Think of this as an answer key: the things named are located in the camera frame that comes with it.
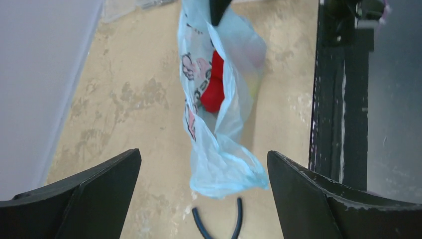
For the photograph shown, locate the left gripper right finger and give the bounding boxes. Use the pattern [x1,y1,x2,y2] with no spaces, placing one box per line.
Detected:
[267,151,422,239]

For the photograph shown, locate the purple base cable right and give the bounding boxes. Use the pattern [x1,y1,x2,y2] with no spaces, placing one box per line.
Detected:
[377,0,391,25]

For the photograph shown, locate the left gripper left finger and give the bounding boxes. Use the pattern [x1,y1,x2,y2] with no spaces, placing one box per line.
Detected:
[0,148,141,239]

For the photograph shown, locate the light blue printed plastic bag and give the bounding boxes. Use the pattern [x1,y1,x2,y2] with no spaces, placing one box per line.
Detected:
[177,0,269,199]

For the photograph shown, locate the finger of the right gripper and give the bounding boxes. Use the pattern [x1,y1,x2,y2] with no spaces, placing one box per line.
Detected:
[209,0,232,26]

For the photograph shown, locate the blue handled pliers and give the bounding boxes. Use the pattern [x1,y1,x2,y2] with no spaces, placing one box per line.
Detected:
[191,196,244,239]

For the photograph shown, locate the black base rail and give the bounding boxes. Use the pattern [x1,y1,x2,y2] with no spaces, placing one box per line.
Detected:
[308,0,374,191]

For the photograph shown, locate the red fake pepper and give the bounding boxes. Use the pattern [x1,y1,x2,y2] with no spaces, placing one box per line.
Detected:
[200,77,224,113]

